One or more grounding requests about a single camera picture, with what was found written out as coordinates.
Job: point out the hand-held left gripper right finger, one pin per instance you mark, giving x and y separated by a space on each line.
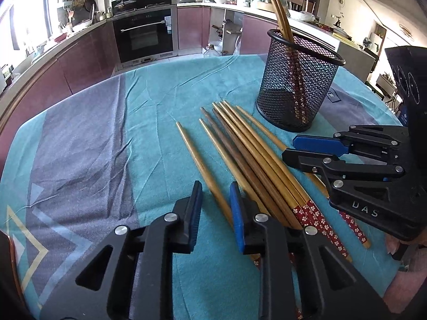
237 213

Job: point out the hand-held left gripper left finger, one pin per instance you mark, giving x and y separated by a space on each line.
196 206

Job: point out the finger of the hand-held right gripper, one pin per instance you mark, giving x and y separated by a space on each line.
310 161
317 144

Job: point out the bunch of wooden chopsticks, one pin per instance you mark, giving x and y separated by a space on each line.
253 160

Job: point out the black mesh utensil holder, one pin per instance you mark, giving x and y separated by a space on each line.
283 83

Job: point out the light bamboo chopstick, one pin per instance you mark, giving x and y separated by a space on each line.
280 6
273 6

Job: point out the teal and grey tablecloth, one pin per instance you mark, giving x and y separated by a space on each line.
100 140

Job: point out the pink garment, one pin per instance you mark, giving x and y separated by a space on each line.
413 283

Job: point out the round ceiling light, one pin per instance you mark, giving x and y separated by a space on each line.
407 30

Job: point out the clear plastic water bottle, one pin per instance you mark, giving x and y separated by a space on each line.
212 51

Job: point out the black built-in oven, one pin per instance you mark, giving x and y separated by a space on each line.
143 36

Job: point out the purple kitchen cabinets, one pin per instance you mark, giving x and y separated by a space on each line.
80 60

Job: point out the dark wooden chair back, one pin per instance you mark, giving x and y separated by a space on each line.
5 266

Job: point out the pot with glass lid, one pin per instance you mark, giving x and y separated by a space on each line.
124 2

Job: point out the hanging frying pan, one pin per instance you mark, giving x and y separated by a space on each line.
89 4

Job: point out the kitchen window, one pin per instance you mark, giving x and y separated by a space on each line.
30 13

